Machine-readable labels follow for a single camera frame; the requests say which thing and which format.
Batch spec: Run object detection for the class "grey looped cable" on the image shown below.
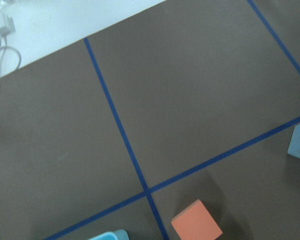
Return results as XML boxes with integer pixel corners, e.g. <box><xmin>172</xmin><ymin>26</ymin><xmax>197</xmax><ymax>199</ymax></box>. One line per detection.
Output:
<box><xmin>0</xmin><ymin>33</ymin><xmax>22</xmax><ymax>81</ymax></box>

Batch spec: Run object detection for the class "white power adapter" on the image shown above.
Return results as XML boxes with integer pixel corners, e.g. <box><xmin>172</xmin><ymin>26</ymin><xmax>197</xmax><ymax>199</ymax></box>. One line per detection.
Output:
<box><xmin>0</xmin><ymin>11</ymin><xmax>16</xmax><ymax>36</ymax></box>

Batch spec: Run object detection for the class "orange foam block left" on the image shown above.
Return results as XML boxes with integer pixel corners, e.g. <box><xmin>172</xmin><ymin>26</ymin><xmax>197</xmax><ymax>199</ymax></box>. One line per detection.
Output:
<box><xmin>171</xmin><ymin>199</ymin><xmax>223</xmax><ymax>240</ymax></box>

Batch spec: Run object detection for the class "blue plastic tray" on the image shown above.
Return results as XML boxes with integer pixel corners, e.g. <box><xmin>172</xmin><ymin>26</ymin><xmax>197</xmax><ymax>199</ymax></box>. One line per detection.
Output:
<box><xmin>89</xmin><ymin>229</ymin><xmax>130</xmax><ymax>240</ymax></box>

